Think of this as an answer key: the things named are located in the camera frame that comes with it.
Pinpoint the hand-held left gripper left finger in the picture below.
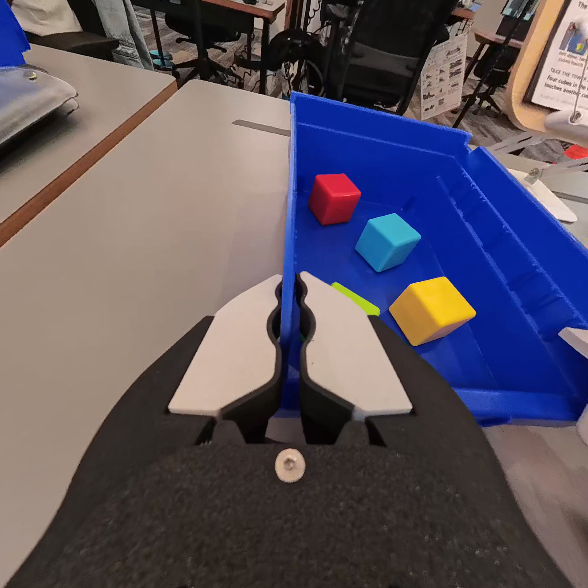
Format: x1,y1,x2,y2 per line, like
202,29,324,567
168,274,283,420

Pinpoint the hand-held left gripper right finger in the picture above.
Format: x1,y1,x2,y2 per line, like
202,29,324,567
298,271,414,422

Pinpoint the green cube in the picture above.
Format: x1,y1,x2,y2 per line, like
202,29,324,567
331,282,381,318

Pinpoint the yellow cube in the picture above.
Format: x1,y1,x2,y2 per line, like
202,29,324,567
389,277,477,346

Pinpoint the blue plastic bin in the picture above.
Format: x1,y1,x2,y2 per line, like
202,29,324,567
0,0,30,67
278,91,588,428

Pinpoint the cyan cube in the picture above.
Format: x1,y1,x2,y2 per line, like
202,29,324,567
355,213,422,273

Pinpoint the red cube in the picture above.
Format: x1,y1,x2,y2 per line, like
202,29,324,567
308,173,362,227

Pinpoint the grey desk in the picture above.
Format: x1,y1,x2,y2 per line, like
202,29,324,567
0,79,588,588

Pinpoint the grey tape strip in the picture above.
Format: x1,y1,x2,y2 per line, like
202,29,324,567
232,119,291,137

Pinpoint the printed instruction sheet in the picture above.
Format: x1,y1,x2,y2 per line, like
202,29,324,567
530,0,588,111

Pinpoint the printed poster board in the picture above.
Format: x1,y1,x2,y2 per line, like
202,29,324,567
420,34,468,121

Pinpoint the grey table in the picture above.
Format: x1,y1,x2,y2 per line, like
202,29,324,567
0,43,177,246

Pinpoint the black office chair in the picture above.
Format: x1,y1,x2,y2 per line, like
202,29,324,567
322,0,460,115

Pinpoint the blue denim jacket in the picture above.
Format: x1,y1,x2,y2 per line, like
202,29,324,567
92,0,154,70

